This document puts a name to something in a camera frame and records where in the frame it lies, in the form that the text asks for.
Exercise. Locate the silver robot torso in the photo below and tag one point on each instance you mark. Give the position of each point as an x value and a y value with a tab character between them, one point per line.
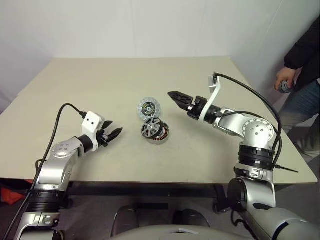
175	235

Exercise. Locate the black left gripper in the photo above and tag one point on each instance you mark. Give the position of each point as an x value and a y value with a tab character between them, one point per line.
103	140

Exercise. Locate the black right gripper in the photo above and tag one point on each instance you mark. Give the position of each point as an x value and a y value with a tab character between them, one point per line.
196	108

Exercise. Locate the grey motor stator housing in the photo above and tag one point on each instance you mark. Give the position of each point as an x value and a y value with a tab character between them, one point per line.
160	142

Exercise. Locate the bystander bare hand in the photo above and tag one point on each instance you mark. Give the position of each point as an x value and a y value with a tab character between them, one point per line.
285	73

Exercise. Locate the black table frame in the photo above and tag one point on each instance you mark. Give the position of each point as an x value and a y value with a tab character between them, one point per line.
140	188

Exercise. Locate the dark rounded shape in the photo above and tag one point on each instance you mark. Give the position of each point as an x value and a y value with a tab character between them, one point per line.
125	220
190	217

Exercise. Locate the bystander in black jacket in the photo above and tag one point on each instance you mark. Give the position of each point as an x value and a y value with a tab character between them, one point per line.
305	50

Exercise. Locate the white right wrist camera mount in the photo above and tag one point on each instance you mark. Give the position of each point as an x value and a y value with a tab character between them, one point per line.
211	100

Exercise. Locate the spoked motor rotor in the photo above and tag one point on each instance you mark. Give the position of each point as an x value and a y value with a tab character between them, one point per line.
152	127

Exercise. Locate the red fabric object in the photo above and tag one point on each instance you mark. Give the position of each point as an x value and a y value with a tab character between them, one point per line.
8	196

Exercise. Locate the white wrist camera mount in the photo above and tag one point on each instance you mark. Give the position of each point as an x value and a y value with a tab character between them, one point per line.
211	100
91	122

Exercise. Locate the grey motor end cover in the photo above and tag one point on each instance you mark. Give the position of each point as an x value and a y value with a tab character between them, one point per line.
144	111

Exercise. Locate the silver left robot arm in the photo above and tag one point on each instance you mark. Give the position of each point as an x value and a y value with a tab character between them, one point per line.
57	150

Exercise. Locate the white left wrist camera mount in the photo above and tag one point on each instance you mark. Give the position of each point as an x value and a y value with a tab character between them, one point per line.
91	122

